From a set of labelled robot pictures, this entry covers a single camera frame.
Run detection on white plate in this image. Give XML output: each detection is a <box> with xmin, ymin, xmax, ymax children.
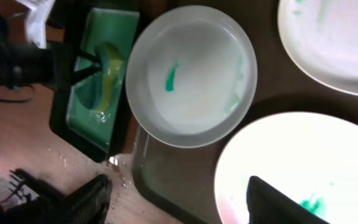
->
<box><xmin>214</xmin><ymin>112</ymin><xmax>358</xmax><ymax>223</ymax></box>

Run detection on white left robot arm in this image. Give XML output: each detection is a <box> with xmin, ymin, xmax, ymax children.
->
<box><xmin>0</xmin><ymin>1</ymin><xmax>102</xmax><ymax>89</ymax></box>

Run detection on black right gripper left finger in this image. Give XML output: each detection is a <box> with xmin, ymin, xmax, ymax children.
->
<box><xmin>7</xmin><ymin>173</ymin><xmax>112</xmax><ymax>224</ymax></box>

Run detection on white plate far corner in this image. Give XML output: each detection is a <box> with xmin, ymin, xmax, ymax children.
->
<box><xmin>277</xmin><ymin>0</ymin><xmax>358</xmax><ymax>96</ymax></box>

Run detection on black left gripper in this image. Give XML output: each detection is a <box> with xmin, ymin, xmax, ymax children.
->
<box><xmin>0</xmin><ymin>1</ymin><xmax>101</xmax><ymax>90</ymax></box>

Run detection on large dark serving tray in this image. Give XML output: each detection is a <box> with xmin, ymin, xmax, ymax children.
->
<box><xmin>132</xmin><ymin>0</ymin><xmax>358</xmax><ymax>223</ymax></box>

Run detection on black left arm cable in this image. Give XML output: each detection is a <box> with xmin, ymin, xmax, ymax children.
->
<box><xmin>0</xmin><ymin>83</ymin><xmax>36</xmax><ymax>104</ymax></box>

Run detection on grey plate with green stain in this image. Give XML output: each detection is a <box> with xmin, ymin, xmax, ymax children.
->
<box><xmin>126</xmin><ymin>5</ymin><xmax>257</xmax><ymax>148</ymax></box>

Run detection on green yellow scrub sponge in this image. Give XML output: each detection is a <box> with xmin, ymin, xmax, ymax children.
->
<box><xmin>76</xmin><ymin>42</ymin><xmax>124</xmax><ymax>113</ymax></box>

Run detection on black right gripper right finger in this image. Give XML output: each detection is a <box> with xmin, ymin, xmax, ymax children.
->
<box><xmin>246</xmin><ymin>176</ymin><xmax>328</xmax><ymax>224</ymax></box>

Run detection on small green water tray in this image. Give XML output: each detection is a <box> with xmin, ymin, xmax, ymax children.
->
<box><xmin>50</xmin><ymin>6</ymin><xmax>139</xmax><ymax>162</ymax></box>

